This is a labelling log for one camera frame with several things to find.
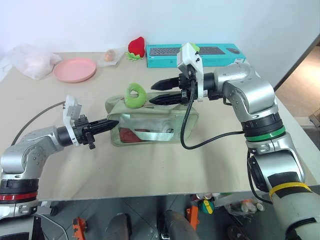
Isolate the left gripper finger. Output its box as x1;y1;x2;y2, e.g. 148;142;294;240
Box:
88;124;118;135
87;119;120;129

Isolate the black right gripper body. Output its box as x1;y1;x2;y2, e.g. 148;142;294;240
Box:
177;70;199;106

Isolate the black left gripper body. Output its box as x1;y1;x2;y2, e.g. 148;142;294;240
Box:
72;114;98;151

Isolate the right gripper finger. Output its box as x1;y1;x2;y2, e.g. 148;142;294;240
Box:
148;92;183;106
150;76;180;92

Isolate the green zip pouch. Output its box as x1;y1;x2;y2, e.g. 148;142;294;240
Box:
104;90;200;148

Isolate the red plush strawberry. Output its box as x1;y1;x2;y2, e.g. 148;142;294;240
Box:
127;36;147;61

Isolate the teal keyboard box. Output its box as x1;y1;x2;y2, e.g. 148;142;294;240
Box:
145;43;247;69

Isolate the pink round plate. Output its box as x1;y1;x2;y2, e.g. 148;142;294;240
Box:
52;57;98;84

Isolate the small bagged orange item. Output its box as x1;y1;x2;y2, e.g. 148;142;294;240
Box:
98;46;125;68

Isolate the white plastic bag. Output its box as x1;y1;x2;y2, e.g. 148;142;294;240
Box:
4;43;63;81

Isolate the black table caster wheel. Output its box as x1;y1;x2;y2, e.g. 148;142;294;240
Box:
37;199;60;218

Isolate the dark rounded shape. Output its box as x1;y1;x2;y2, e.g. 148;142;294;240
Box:
156;209;199;240
104;212;133;240

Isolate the orange plastic tool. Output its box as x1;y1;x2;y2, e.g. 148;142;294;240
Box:
184;205;200;230
71;216;90;238

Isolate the green yellow package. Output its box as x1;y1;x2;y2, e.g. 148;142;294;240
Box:
198;196;215;215

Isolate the clear bag of small items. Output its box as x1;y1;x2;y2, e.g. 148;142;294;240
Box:
224;196;266;216

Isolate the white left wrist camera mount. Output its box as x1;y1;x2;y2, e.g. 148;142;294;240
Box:
61;94;84;148

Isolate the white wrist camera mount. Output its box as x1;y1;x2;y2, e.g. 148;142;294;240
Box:
61;94;84;148
176;42;204;103

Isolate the green plush keychain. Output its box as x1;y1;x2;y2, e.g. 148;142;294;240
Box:
123;82;147;110

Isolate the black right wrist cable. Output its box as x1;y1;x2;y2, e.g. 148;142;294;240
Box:
180;71;246;151

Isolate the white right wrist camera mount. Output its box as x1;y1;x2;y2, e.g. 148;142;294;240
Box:
176;42;204;103

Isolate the grey left arm cable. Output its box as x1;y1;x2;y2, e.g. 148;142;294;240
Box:
10;100;67;146

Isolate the black right upper arm cable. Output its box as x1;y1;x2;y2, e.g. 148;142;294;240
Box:
246;148;274;204

